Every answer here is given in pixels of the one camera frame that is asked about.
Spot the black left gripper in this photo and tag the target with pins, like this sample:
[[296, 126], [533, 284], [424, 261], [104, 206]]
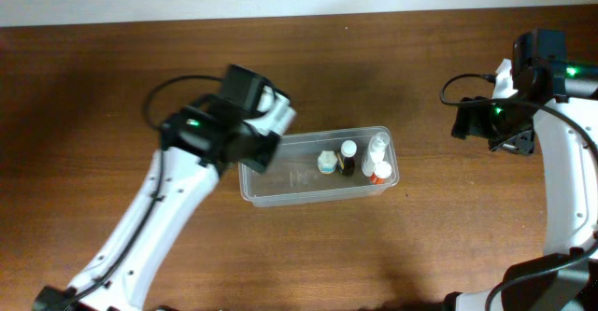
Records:
[[261, 151]]

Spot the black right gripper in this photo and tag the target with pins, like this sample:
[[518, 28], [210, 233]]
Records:
[[467, 120]]

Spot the small gold lid jar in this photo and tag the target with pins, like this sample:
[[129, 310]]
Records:
[[327, 162]]

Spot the dark bottle white cap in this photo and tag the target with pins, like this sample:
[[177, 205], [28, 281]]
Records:
[[346, 158]]

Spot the orange tube white cap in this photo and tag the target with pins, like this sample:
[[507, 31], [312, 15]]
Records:
[[381, 172]]

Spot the white spray bottle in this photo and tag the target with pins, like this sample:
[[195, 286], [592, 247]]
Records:
[[375, 152]]

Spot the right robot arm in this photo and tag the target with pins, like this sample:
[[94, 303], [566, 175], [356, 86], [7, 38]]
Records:
[[542, 99]]

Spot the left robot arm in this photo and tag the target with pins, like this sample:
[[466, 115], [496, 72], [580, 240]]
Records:
[[242, 123]]

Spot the clear plastic container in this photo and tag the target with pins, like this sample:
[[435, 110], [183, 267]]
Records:
[[305, 169]]

